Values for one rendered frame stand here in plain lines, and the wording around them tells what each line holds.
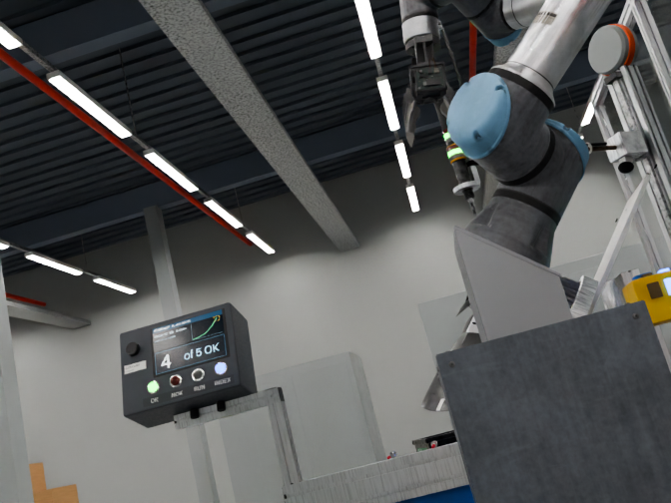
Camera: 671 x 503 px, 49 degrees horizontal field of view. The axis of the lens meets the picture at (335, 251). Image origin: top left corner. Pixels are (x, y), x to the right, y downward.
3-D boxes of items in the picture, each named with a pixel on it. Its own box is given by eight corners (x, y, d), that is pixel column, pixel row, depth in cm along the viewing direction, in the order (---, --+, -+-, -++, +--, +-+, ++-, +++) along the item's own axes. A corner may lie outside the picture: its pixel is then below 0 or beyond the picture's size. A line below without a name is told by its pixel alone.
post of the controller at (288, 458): (303, 481, 151) (281, 386, 156) (299, 482, 148) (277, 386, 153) (289, 484, 152) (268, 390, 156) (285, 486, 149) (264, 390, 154)
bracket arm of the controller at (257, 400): (285, 401, 155) (282, 387, 156) (281, 401, 152) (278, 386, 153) (181, 429, 158) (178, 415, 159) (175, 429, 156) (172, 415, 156)
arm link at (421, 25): (402, 33, 156) (440, 28, 155) (404, 54, 155) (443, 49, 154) (401, 18, 148) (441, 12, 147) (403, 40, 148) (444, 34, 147)
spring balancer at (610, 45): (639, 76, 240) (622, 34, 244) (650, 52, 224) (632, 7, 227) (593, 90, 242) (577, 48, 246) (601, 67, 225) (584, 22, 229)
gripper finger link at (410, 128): (396, 137, 146) (408, 93, 147) (397, 145, 152) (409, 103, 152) (412, 141, 145) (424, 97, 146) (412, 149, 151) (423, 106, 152)
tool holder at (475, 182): (476, 194, 198) (466, 161, 200) (491, 183, 192) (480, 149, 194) (449, 196, 194) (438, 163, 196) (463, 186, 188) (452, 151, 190)
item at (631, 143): (635, 163, 227) (626, 138, 229) (652, 153, 221) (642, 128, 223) (611, 165, 222) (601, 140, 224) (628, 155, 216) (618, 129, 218)
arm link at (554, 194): (575, 228, 121) (609, 156, 122) (529, 188, 113) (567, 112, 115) (520, 218, 131) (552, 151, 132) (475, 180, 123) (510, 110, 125)
